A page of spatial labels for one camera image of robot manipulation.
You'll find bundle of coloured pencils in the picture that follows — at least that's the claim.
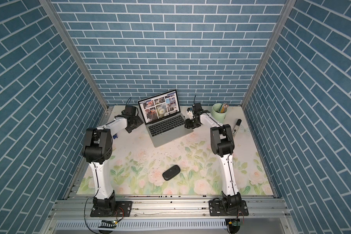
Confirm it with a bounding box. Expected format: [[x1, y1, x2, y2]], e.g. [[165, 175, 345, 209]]
[[218, 103, 229, 113]]

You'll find silver laptop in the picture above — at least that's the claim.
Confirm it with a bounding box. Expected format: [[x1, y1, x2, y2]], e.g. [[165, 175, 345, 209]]
[[137, 89, 193, 148]]

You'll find black wireless mouse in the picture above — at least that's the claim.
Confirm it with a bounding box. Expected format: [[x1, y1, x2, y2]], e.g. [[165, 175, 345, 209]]
[[162, 165, 181, 181]]

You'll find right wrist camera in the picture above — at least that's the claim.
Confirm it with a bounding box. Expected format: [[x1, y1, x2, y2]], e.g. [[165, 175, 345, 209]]
[[187, 107, 194, 120]]

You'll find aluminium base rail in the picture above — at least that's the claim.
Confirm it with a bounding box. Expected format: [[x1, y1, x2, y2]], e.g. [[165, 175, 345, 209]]
[[49, 196, 291, 220]]

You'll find mint green pencil cup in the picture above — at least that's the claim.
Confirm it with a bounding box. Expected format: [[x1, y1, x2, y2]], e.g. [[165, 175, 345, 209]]
[[211, 103, 227, 123]]

